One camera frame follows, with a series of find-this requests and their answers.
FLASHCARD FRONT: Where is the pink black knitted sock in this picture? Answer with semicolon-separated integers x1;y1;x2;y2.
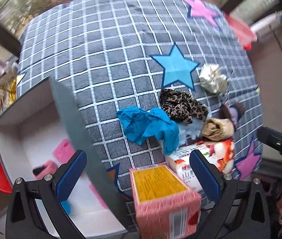
33;160;57;180

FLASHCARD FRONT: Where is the pink sponge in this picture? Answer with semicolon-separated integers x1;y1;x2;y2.
53;139;75;164
89;183;108;209

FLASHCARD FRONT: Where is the purple striped knitted sock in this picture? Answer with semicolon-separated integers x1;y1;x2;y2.
219;102;245;129

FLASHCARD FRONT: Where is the cream polka dot scrunchie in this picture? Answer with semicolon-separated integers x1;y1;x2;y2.
199;64;229;94

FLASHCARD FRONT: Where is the leopard print scrunchie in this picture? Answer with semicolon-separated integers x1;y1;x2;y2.
159;88;209;124

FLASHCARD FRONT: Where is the blue cloth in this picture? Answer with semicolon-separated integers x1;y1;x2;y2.
116;106;179;155
60;201;71;215

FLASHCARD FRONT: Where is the beige rolled sock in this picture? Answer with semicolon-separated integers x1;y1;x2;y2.
201;118;235;141

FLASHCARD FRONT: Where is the green white storage box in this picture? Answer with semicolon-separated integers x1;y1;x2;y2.
0;77;129;238

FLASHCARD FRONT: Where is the pink patterned carton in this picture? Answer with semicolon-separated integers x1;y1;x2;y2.
130;164;202;238

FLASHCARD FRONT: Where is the light blue fluffy scrunchie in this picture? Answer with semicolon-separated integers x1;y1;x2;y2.
177;118;204;146

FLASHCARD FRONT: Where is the pink plastic basin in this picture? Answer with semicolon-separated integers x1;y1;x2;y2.
224;14;257;50

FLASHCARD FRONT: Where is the yellow bag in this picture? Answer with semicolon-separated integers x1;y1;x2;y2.
8;78;17;106

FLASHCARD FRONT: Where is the grey checked star blanket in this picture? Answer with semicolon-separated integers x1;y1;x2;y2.
16;0;264;232

